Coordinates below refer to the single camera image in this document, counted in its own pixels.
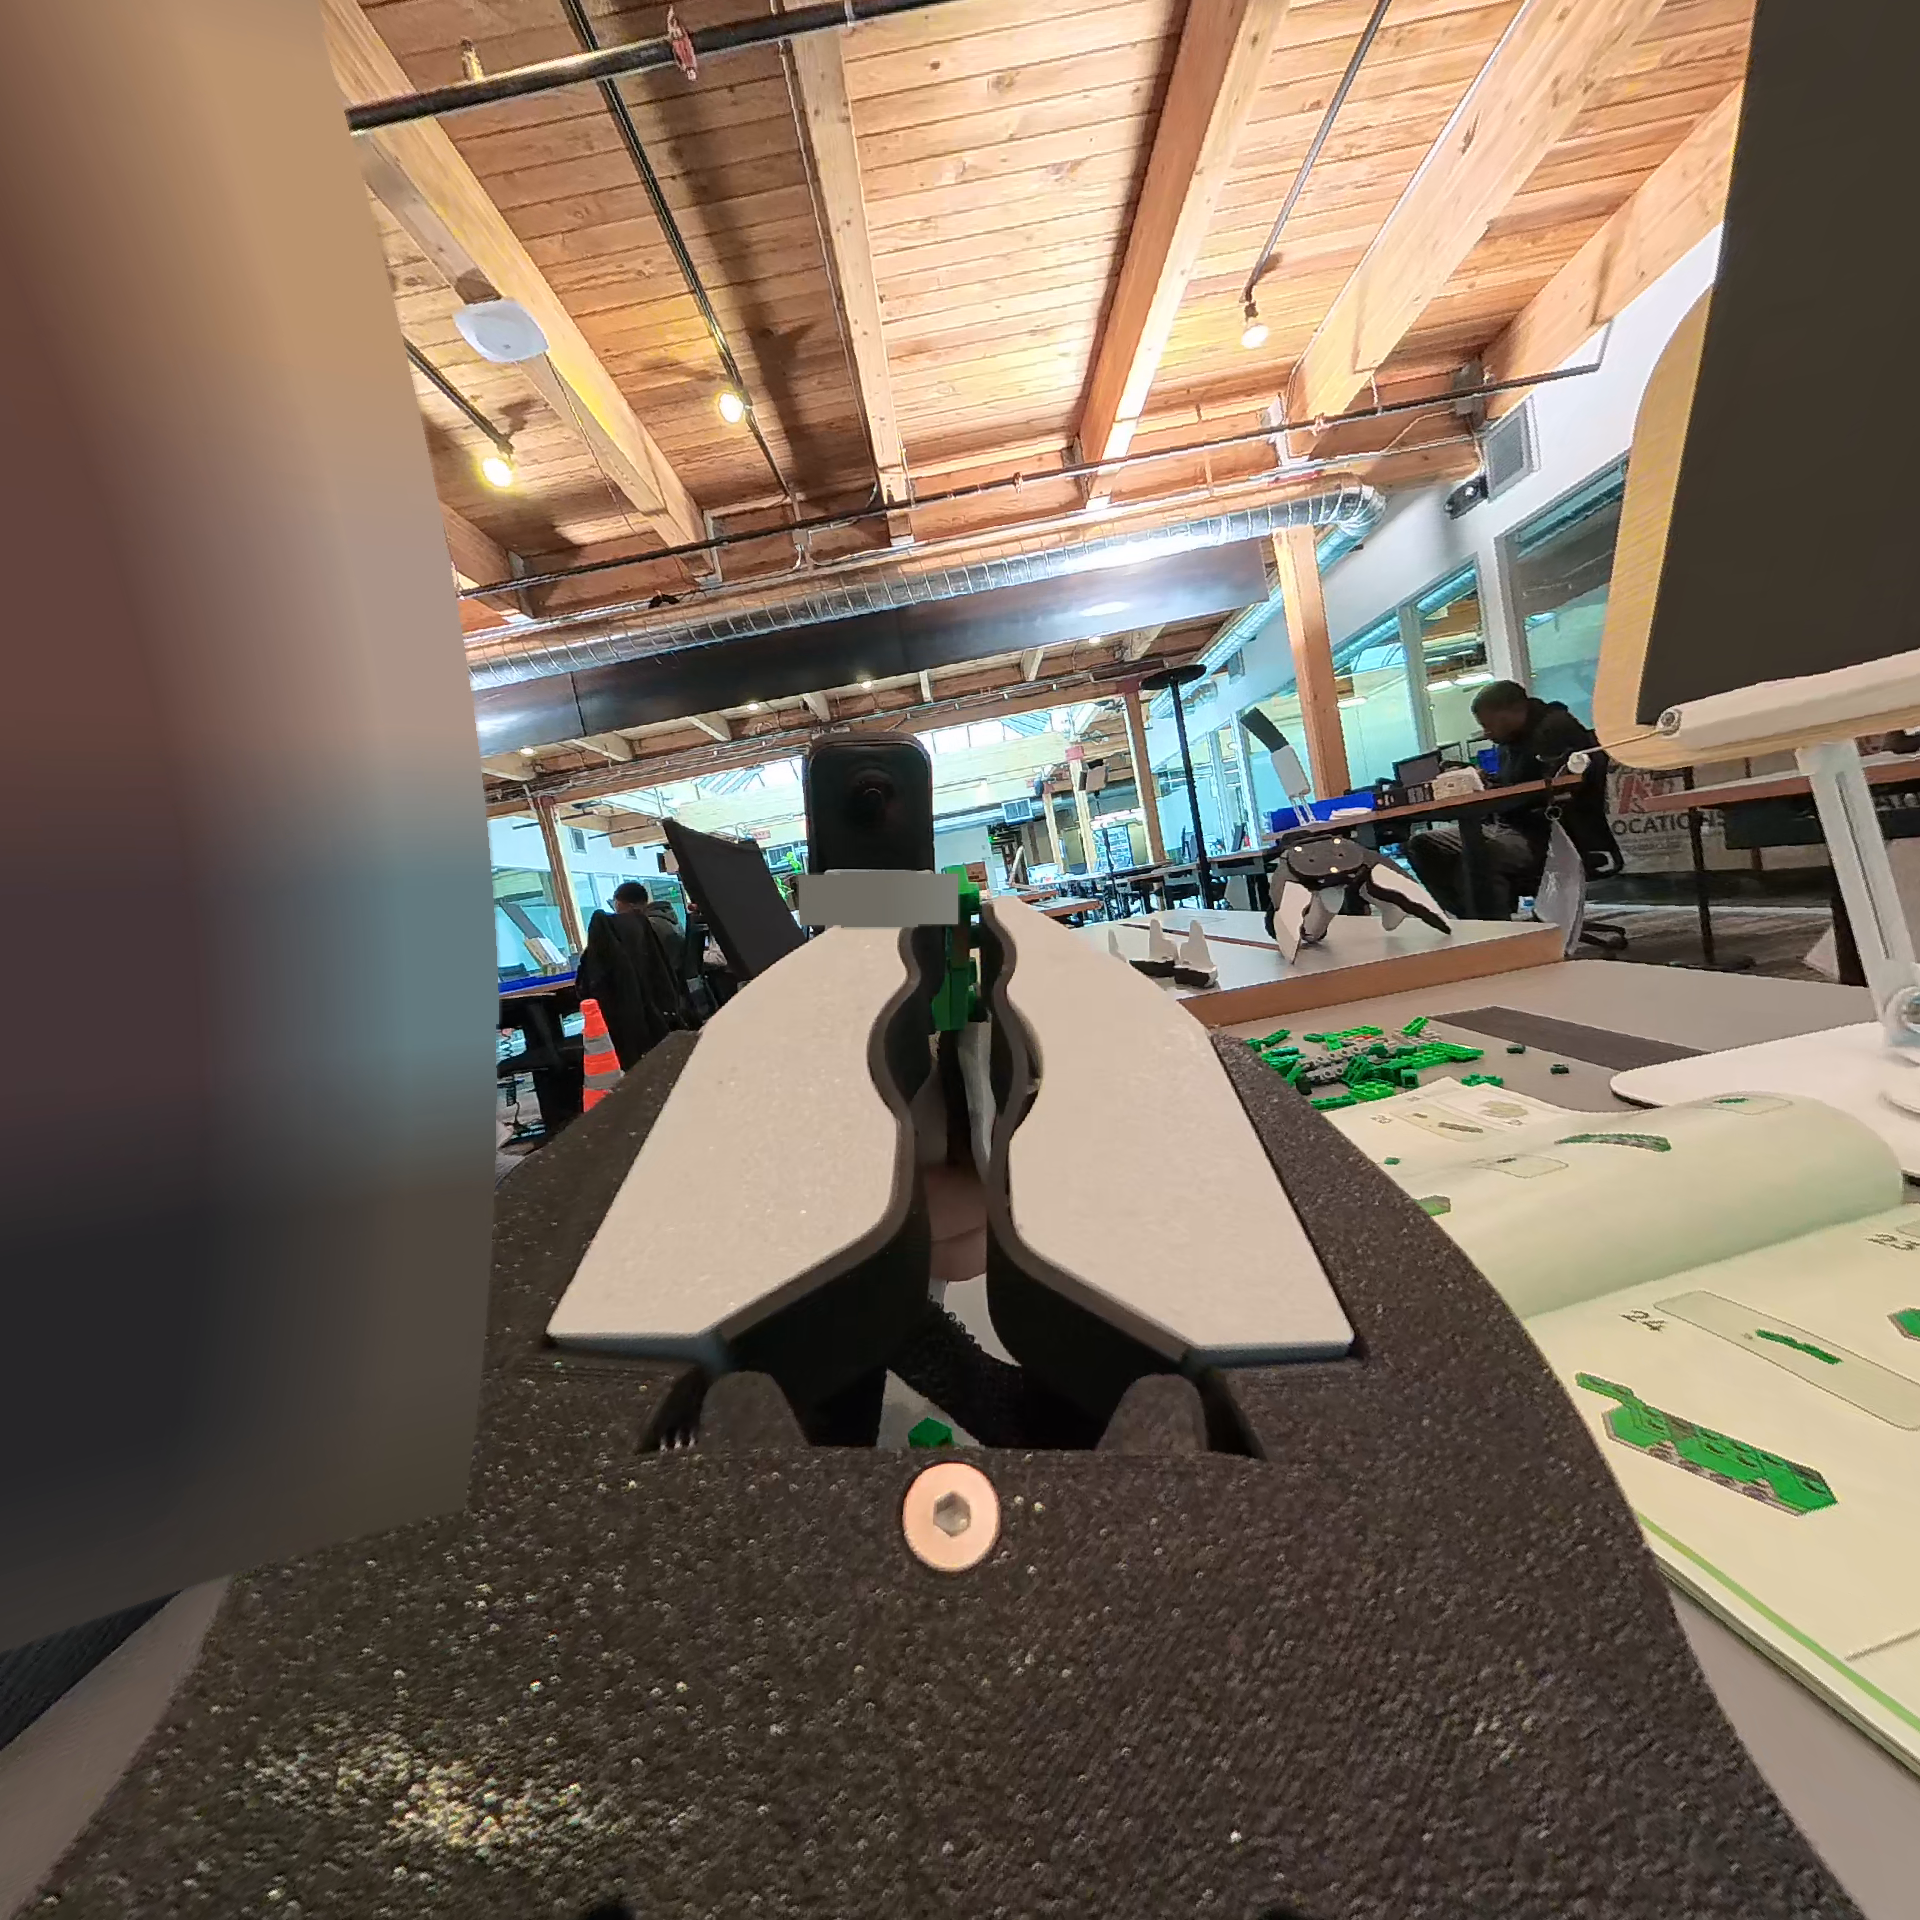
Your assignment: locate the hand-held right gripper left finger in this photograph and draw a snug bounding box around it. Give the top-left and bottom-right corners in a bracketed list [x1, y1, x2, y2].
[545, 923, 937, 1452]

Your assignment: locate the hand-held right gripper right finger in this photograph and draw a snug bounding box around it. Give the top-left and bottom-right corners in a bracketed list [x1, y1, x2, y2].
[982, 894, 1359, 1454]

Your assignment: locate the small green brick piece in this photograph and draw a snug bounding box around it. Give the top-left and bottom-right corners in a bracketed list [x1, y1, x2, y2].
[925, 866, 991, 1034]

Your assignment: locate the grey desk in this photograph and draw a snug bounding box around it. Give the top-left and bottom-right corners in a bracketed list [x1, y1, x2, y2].
[0, 960, 1920, 1920]

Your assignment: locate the person's left hand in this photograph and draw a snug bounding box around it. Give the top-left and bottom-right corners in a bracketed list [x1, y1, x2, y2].
[921, 1079, 991, 1277]

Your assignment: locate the black tilted monitor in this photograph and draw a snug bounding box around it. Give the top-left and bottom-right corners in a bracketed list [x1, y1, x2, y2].
[660, 816, 804, 983]

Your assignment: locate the pile of green bricks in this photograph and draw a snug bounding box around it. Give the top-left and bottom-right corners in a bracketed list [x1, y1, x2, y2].
[1252, 1015, 1502, 1111]

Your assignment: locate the wood-edged table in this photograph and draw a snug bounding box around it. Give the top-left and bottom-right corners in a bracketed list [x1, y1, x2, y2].
[1079, 900, 1561, 1030]

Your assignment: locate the black and white robot gripper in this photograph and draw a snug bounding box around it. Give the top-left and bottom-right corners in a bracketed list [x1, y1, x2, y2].
[1265, 836, 1454, 965]

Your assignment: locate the open building instruction booklet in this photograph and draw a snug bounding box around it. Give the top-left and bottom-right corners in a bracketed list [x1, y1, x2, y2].
[1319, 1091, 1920, 1772]

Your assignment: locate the white printed sign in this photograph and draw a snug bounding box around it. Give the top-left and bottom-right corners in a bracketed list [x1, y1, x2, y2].
[1604, 764, 1712, 876]

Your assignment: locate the white monitor stand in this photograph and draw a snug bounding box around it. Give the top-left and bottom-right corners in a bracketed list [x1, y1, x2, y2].
[1612, 733, 1920, 1157]

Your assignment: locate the wood-rimmed computer monitor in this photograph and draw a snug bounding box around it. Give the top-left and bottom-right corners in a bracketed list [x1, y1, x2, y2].
[1592, 0, 1920, 769]

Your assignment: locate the silver ventilation duct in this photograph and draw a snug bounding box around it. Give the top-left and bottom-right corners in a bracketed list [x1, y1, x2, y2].
[464, 471, 1389, 691]

